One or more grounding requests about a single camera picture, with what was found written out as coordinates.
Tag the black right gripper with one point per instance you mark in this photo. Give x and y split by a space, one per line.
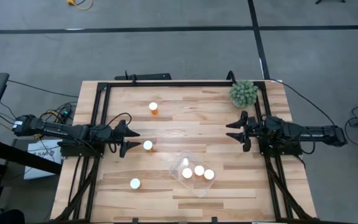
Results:
255 129

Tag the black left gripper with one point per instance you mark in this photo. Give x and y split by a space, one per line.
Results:
112 134

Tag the orange pill bottle white cap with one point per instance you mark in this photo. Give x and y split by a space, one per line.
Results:
199 170
153 106
187 173
135 183
209 174
148 145

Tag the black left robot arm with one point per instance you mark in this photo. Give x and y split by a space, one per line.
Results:
51 129

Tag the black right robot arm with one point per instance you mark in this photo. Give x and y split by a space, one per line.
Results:
306 132

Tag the clear plastic basket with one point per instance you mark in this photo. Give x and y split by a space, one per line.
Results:
199 189

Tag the green artificial plant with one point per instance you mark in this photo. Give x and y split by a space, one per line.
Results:
243 93

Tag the white cardboard box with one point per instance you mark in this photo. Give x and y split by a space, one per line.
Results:
42 165

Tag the person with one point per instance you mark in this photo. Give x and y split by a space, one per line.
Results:
6 217

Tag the black stand legs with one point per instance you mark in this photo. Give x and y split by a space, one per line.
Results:
320 1

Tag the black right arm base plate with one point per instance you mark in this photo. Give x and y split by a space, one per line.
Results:
291 151

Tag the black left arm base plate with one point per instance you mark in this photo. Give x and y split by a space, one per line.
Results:
73 152

